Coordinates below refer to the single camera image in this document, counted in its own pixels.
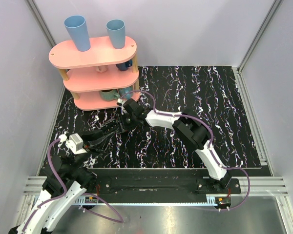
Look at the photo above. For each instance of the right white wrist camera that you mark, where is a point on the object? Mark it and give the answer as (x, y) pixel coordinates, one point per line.
(120, 103)

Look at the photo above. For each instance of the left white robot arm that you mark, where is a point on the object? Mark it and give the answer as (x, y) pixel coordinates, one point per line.
(66, 178)

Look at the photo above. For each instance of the green ceramic mug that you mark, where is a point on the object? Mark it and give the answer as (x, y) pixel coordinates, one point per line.
(109, 95)

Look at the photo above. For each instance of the pink three-tier shelf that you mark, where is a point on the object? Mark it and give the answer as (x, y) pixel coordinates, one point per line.
(80, 77)

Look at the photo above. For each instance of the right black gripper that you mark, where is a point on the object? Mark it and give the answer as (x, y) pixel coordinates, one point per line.
(125, 127)

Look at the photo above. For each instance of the black marbled table mat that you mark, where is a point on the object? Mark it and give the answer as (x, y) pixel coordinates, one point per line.
(211, 94)

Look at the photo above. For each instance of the dark blue mug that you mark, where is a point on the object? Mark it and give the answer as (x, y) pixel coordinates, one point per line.
(124, 66)

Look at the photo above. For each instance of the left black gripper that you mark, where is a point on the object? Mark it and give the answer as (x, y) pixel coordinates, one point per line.
(88, 140)

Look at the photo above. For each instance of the pink mug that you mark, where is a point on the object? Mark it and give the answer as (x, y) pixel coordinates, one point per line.
(101, 69)

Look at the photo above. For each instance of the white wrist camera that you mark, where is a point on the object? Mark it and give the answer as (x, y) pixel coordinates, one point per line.
(120, 103)
(74, 143)

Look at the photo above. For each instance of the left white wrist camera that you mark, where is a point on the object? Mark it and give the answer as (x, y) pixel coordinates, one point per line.
(74, 143)

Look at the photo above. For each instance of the black earbud charging case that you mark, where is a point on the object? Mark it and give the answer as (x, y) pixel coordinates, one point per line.
(111, 125)

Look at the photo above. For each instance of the light blue cup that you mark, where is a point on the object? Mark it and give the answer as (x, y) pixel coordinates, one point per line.
(117, 33)
(77, 29)

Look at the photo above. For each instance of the right light blue cup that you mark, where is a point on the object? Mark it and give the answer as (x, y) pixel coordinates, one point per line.
(117, 33)

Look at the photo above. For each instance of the left light blue cup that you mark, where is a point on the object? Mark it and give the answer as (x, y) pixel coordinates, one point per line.
(77, 29)

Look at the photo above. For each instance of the teal ceramic mug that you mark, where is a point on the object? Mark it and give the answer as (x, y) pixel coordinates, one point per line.
(126, 93)

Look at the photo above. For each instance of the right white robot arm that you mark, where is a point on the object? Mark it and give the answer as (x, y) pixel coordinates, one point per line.
(194, 134)

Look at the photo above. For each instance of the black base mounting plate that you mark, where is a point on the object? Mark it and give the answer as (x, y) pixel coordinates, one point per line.
(158, 185)

